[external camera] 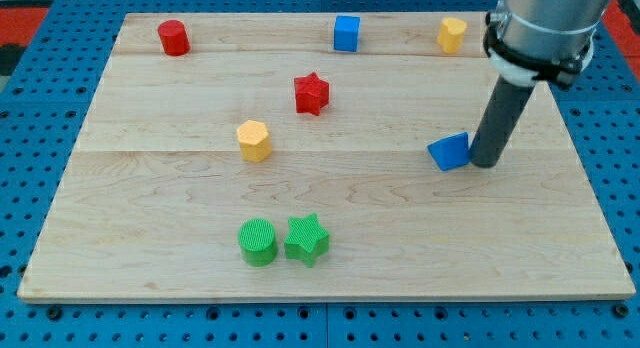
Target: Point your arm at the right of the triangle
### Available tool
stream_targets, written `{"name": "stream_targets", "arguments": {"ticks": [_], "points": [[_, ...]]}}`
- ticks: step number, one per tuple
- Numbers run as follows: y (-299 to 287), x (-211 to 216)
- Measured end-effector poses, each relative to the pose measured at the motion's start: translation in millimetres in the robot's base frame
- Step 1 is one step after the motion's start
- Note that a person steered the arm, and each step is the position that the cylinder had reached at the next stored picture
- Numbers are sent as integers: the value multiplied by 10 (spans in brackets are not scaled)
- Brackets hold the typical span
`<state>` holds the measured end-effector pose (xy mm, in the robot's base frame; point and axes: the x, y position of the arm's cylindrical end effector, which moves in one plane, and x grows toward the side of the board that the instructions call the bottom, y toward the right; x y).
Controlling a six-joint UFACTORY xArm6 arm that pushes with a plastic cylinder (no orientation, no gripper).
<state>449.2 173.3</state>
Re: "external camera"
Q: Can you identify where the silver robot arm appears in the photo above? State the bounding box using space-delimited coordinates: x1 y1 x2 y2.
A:
483 0 610 89

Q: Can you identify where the blue triangle block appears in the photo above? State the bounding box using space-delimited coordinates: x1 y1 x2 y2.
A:
427 132 470 171

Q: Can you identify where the yellow hexagon block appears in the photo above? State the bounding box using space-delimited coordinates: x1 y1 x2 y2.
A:
236 120 272 162

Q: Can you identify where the green star block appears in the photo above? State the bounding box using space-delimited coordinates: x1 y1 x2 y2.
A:
284 213 330 268

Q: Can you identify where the red star block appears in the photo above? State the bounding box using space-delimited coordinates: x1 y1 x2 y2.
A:
293 72 330 116

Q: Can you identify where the green cylinder block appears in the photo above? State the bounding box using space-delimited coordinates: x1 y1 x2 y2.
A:
238 218 278 267

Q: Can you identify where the light wooden board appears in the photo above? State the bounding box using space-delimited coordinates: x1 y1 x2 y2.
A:
18 12 636 304

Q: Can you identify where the blue cube block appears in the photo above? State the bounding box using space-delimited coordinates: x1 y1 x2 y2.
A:
333 15 360 52

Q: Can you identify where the red cylinder block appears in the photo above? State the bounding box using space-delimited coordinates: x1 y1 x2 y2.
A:
157 20 191 56

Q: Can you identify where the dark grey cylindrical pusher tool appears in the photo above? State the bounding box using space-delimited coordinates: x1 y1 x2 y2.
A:
470 76 534 168

